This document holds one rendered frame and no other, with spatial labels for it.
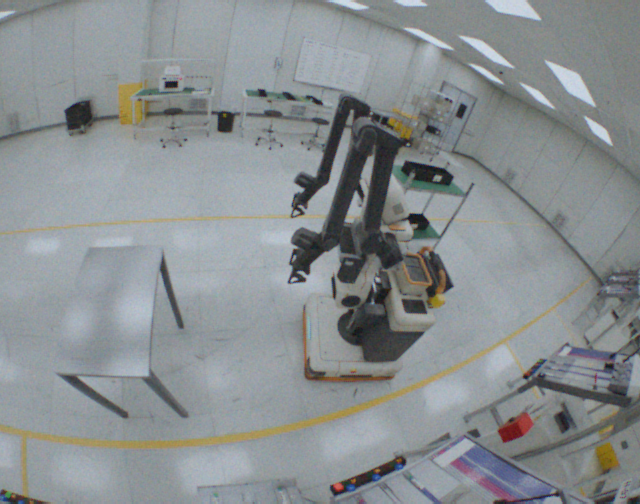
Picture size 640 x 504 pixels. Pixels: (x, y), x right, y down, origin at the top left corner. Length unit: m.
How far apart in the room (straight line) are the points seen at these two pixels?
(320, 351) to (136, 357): 1.08
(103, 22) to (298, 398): 7.19
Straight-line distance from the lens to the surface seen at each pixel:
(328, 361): 1.68
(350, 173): 0.76
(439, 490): 1.16
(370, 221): 0.87
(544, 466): 2.30
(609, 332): 5.17
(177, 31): 6.48
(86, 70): 7.16
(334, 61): 6.84
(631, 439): 2.03
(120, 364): 1.13
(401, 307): 1.38
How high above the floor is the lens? 1.76
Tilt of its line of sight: 41 degrees down
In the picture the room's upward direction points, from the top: 18 degrees clockwise
